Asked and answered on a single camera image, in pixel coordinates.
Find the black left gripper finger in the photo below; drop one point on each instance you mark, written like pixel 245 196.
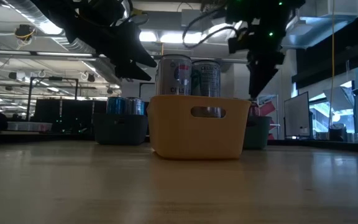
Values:
pixel 140 46
pixel 130 71

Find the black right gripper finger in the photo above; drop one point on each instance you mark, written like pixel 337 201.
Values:
pixel 258 77

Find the silver Celsius drink can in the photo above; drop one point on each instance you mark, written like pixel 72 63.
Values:
pixel 206 79
pixel 174 77

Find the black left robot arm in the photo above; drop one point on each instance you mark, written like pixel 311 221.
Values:
pixel 57 12

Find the ceiling light panel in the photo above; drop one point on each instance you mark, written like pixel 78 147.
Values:
pixel 172 36

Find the grey horizontal ceiling pipe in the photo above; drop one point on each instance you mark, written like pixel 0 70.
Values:
pixel 57 53

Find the teal plastic bin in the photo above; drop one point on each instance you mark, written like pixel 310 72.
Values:
pixel 258 133

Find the blue-grey plastic bin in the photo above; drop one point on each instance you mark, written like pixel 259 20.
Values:
pixel 120 130

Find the black equipment cabinets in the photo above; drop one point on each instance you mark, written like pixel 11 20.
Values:
pixel 70 113

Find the yellow plastic bin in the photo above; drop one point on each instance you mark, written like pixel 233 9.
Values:
pixel 197 137

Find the dark cylindrical container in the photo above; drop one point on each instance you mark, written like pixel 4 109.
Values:
pixel 337 132

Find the clear plastic storage tub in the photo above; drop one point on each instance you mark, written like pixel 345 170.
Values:
pixel 30 125

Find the silver ventilation duct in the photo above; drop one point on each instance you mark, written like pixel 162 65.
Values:
pixel 82 51

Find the black aluminium frame rail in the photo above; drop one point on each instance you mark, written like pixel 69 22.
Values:
pixel 26 137
pixel 322 145

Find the black metal frame stand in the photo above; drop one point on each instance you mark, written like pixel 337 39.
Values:
pixel 29 96

